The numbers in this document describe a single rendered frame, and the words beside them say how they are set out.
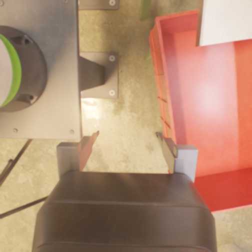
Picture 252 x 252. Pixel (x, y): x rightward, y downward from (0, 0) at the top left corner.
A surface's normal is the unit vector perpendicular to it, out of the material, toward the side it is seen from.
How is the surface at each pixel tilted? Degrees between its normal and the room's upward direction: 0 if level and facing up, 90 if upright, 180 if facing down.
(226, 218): 0
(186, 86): 0
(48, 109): 0
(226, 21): 30
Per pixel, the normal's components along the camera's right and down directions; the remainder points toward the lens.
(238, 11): 0.07, 0.69
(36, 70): 0.90, 0.14
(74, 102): -0.01, 0.25
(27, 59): 0.94, -0.17
